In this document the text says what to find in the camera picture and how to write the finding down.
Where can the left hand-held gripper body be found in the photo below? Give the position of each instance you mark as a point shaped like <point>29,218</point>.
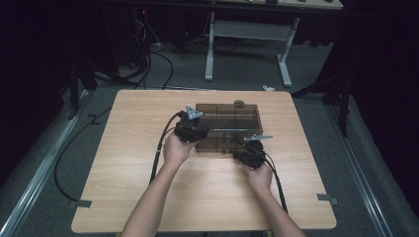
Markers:
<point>189,130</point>

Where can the grey tape strip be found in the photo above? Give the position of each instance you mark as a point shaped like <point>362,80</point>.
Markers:
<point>327,198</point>
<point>80,203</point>

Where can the aluminium floor rail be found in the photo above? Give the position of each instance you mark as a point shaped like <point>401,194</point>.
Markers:
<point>39,171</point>
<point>359,177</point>

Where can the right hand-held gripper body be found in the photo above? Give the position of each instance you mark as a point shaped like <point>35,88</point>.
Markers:
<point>252,154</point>

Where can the person's left hand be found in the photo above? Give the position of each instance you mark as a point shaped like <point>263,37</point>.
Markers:
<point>178,153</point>

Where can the black metal stand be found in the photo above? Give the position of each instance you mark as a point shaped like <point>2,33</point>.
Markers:
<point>75,92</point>
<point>342,105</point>

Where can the person's right hand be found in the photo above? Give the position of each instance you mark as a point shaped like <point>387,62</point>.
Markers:
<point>260,179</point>

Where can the white paper scrap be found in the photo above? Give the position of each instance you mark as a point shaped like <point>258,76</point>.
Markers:
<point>268,88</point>

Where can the white desk frame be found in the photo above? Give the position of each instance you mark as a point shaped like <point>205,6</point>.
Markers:
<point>250,31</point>

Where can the brown transparent storage box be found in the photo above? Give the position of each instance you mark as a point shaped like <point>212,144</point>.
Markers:
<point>230,125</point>

